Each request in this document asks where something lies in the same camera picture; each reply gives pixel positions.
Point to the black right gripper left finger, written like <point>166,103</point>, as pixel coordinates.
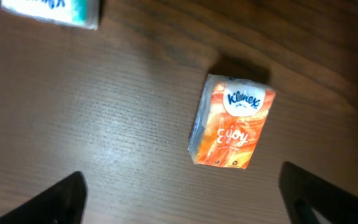
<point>62,203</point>

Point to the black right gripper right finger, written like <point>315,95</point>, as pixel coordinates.
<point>311,199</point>

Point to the orange Kleenex tissue pack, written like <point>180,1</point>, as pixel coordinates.
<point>229,121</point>

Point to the teal Kleenex tissue pack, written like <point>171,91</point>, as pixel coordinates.
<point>74,13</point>

